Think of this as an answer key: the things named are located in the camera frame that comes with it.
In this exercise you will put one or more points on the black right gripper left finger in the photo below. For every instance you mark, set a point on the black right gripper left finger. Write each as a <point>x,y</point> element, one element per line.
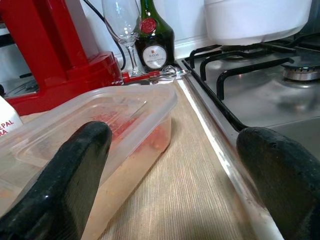
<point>65,180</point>

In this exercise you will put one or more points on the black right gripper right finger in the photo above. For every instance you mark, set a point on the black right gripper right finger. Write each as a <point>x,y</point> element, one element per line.
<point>287,180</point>

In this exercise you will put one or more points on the steel gas stove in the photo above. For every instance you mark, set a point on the steel gas stove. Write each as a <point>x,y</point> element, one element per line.
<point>262,100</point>

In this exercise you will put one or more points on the white carton red print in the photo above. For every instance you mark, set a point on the white carton red print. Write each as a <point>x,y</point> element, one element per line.
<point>7,117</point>

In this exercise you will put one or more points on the clear plastic food container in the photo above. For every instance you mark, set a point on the clear plastic food container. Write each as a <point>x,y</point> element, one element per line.
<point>140,112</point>

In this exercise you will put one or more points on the beige woven placemat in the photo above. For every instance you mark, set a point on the beige woven placemat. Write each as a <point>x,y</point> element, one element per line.
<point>180,187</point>

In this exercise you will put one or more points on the round steel gas burner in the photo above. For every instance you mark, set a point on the round steel gas burner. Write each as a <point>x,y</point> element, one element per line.
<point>300,72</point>

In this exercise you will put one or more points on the black stove pan grate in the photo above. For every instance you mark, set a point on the black stove pan grate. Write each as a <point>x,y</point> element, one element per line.
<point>220,85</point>

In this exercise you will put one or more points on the red stand mixer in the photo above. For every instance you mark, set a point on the red stand mixer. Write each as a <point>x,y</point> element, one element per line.
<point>50,50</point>

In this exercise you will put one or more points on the white cooking pot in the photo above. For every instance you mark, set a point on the white cooking pot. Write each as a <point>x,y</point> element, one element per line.
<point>250,22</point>

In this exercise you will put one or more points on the clear wine glass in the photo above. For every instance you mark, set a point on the clear wine glass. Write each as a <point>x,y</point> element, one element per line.
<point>122,20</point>

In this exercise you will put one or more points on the dark green liquor bottle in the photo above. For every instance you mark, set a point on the dark green liquor bottle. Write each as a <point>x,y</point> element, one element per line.
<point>162,35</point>

